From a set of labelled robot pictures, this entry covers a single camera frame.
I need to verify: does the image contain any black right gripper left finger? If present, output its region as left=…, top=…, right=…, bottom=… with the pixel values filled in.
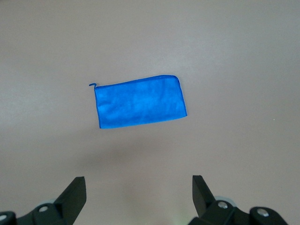
left=0, top=176, right=88, bottom=225

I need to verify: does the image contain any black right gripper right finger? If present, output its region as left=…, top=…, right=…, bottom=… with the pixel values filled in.
left=185, top=175, right=288, bottom=225

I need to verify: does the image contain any blue microfibre towel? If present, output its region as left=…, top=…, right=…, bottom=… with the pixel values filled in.
left=88, top=75, right=188, bottom=129

